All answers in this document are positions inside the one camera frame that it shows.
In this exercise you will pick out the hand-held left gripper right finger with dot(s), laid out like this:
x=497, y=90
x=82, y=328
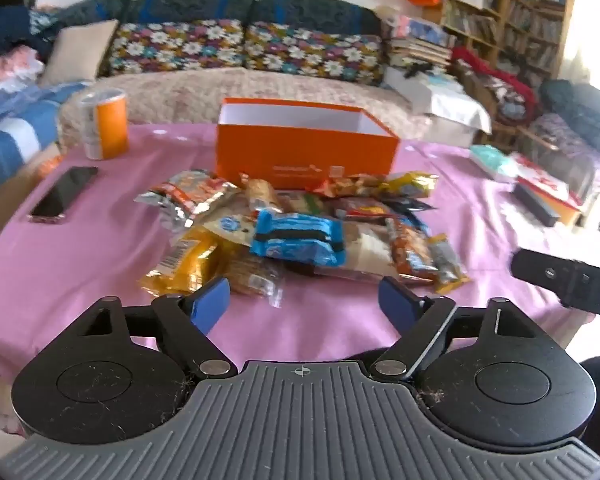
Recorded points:
x=397, y=305

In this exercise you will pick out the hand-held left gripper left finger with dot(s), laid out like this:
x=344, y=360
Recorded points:
x=210, y=305

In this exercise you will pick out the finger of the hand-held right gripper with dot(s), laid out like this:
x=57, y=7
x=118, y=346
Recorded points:
x=540, y=270

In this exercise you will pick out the blue cookie packet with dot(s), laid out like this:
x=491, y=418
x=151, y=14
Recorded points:
x=295, y=240

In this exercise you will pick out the orange cardboard box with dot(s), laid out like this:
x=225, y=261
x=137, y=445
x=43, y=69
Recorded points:
x=300, y=157

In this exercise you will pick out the clear brown bread packet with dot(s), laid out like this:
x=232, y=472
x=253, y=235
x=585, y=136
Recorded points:
x=252, y=275

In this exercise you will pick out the orange nut snack packet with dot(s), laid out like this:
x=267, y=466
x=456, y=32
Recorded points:
x=412, y=255

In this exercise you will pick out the small yellow bar packet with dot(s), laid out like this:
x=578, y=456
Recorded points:
x=447, y=265

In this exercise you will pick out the black remote control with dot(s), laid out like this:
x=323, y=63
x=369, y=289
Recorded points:
x=535, y=202

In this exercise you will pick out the beige cookie packet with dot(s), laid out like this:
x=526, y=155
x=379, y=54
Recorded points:
x=230, y=225

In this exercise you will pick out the red white packet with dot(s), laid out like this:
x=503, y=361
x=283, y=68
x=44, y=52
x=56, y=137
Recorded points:
x=547, y=180

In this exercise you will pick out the dark snack packet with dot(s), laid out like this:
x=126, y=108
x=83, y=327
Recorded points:
x=410, y=212

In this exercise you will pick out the dark red dates packet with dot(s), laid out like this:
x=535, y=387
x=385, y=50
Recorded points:
x=362, y=208

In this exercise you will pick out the silver orange snack bag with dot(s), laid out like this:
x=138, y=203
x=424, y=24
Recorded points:
x=190, y=195

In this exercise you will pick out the pink tablecloth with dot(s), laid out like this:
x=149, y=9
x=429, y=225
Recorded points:
x=105, y=260

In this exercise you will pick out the teal white tissue pack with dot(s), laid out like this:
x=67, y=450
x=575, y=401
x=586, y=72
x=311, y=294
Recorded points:
x=492, y=162

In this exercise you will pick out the yellow crinkled snack packet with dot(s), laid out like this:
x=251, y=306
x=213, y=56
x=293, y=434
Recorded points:
x=412, y=184

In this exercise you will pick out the red gold bread packet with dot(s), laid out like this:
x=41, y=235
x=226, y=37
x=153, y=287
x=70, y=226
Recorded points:
x=262, y=192

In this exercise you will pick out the red gold candy packet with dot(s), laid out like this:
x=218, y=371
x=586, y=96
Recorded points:
x=347, y=186

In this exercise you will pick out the green snack packet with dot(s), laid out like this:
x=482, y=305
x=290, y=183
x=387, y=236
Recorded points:
x=307, y=204

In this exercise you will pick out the dark blue jacket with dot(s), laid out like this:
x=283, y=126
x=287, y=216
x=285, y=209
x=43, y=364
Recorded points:
x=580, y=110

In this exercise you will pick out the black smartphone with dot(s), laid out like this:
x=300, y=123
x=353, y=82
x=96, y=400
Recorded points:
x=62, y=195

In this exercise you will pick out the white box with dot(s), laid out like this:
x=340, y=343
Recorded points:
x=445, y=102

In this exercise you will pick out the red cloth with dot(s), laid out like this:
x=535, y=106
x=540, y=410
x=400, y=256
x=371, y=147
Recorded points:
x=500, y=77

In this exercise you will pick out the orange white can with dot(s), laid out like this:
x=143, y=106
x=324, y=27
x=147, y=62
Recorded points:
x=105, y=125

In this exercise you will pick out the beige fuzzy blanket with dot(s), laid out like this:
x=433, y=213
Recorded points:
x=180, y=95

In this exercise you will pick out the stack of books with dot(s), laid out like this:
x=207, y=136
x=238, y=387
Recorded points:
x=420, y=50

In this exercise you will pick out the wooden bookshelf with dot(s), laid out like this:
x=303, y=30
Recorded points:
x=525, y=15

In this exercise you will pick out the floral cushion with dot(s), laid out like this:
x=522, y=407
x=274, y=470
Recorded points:
x=175, y=47
x=315, y=52

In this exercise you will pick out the blue striped blanket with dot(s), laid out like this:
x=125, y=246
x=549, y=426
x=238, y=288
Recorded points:
x=15, y=130

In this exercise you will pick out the beige pillow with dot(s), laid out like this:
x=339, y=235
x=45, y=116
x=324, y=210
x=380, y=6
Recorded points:
x=77, y=52

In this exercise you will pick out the dark blue sofa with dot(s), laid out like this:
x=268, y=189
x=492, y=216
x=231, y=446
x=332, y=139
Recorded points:
x=300, y=10

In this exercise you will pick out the pile of clothes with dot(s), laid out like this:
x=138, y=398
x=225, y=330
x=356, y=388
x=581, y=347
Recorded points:
x=10, y=45

